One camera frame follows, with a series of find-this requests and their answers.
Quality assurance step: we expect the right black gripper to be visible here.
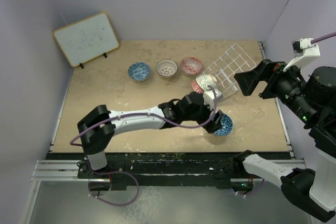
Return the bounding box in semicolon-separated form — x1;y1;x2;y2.
234;56;319;123

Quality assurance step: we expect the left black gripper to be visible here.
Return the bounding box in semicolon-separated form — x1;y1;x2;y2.
182;99;222;133

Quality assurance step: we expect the dark blue triangle bowl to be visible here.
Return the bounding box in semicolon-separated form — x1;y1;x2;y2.
213;114;233;136

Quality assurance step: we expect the black floral bowl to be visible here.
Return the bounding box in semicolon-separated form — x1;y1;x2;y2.
191;80;204;93

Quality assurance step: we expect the white green-spoked bowl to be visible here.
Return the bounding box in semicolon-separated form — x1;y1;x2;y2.
196;74;217;91

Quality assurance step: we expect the white black-spoked bowl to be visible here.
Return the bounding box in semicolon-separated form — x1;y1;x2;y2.
156;59;178;79

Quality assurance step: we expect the light blue patterned bowl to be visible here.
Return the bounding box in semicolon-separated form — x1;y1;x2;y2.
128;62;151;82

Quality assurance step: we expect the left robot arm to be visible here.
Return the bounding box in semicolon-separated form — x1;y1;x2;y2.
77;89;223;178

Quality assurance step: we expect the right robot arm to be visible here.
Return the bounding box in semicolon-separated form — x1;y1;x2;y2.
233;60;335;222

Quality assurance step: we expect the red patterned bowl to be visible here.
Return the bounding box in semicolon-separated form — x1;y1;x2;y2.
180;57;203;76

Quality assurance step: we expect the white dry-erase board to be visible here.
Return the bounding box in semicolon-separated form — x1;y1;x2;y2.
52;12;119;68

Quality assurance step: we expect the white wire dish rack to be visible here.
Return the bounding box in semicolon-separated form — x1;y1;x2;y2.
200;41;263;100

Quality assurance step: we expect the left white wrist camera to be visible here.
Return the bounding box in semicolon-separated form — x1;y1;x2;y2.
203;86;224;110

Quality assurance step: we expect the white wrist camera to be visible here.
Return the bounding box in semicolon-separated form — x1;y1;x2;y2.
283;38;321;72
203;86;224;110

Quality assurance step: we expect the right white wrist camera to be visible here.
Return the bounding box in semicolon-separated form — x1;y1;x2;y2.
283;38;321;72

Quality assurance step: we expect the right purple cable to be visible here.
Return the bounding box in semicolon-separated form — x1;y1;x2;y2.
235;31;336;198

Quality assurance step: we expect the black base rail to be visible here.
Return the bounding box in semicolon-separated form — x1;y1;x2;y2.
46;152;292;191

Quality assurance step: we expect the aluminium extrusion rail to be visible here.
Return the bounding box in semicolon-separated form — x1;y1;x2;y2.
30;159;91;182

